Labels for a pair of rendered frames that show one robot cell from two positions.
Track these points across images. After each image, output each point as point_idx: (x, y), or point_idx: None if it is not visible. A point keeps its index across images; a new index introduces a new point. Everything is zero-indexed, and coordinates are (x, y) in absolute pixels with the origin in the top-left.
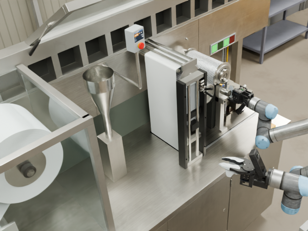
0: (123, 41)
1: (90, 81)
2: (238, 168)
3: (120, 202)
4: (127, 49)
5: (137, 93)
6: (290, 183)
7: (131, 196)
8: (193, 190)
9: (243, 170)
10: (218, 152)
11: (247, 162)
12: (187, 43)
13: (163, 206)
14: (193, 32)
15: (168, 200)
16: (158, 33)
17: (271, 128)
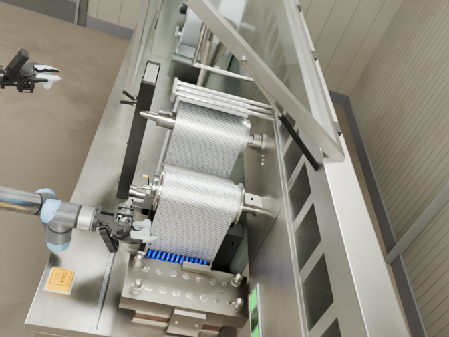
0: None
1: None
2: (36, 65)
3: (149, 122)
4: None
5: (244, 163)
6: None
7: (146, 129)
8: (95, 152)
9: (29, 63)
10: (103, 205)
11: (30, 72)
12: (265, 210)
13: (110, 130)
14: (272, 209)
15: (111, 136)
16: (278, 132)
17: (38, 200)
